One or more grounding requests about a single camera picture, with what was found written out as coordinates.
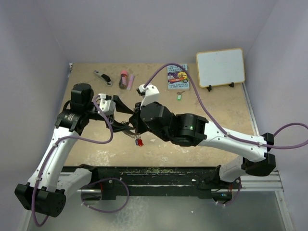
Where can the small whiteboard on stand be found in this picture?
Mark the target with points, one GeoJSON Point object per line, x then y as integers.
{"type": "Point", "coordinates": [220, 67]}

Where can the treehouse paperback book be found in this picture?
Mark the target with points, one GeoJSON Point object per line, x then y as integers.
{"type": "Point", "coordinates": [177, 79]}

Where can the red key tag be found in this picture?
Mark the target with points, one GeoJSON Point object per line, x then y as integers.
{"type": "Point", "coordinates": [139, 142]}

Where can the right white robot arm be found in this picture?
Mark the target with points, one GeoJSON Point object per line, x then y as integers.
{"type": "Point", "coordinates": [188, 130]}

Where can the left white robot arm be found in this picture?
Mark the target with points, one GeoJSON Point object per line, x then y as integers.
{"type": "Point", "coordinates": [44, 193]}

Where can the keyring yellow clip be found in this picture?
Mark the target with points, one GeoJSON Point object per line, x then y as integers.
{"type": "Point", "coordinates": [129, 132]}

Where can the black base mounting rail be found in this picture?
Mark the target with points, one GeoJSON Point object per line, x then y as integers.
{"type": "Point", "coordinates": [200, 182]}

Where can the purple highlighter pen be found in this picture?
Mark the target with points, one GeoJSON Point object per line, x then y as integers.
{"type": "Point", "coordinates": [130, 82]}

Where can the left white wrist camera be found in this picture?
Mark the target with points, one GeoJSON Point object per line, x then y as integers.
{"type": "Point", "coordinates": [107, 105]}

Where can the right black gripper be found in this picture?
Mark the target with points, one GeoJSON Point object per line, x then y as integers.
{"type": "Point", "coordinates": [135, 120]}

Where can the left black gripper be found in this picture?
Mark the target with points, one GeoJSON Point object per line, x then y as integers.
{"type": "Point", "coordinates": [117, 126]}

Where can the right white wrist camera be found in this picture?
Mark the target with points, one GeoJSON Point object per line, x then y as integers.
{"type": "Point", "coordinates": [149, 94]}

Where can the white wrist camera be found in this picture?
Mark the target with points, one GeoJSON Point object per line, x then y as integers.
{"type": "Point", "coordinates": [149, 94]}
{"type": "Point", "coordinates": [107, 105]}

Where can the pink capped dark bottle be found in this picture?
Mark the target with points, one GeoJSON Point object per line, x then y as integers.
{"type": "Point", "coordinates": [123, 79]}

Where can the green key tag with key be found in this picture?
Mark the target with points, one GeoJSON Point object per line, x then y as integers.
{"type": "Point", "coordinates": [179, 95]}

